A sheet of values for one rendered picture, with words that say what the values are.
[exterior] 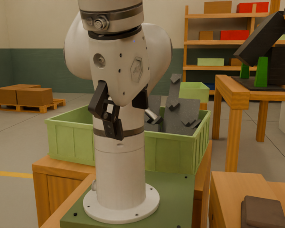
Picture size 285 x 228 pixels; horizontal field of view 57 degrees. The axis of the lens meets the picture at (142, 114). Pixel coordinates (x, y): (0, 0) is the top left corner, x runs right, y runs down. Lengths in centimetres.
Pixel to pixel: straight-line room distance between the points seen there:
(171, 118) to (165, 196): 52
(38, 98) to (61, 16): 309
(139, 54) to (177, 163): 59
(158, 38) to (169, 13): 661
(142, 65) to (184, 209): 38
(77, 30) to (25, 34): 791
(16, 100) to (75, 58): 535
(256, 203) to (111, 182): 31
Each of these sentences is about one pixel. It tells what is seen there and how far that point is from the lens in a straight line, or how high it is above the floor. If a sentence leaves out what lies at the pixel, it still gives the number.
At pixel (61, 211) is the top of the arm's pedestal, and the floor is 85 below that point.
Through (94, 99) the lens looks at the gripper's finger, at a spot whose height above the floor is 117.
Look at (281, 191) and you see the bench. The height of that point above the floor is 88.
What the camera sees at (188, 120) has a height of 95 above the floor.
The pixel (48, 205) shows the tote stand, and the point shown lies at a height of 61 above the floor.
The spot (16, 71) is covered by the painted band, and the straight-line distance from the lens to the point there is 870.
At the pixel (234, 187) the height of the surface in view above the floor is 90.
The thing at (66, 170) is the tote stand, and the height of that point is 78.
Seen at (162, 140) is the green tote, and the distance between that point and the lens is 91.
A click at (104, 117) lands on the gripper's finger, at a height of 115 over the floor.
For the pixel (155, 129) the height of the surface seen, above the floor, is 91.
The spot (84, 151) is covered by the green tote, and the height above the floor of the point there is 85.
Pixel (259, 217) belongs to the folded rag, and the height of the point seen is 93.
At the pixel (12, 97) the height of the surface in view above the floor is 30.
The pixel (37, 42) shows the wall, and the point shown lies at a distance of 827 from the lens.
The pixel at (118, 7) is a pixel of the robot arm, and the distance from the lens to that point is 34.
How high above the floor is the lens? 124
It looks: 14 degrees down
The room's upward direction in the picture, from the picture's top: straight up
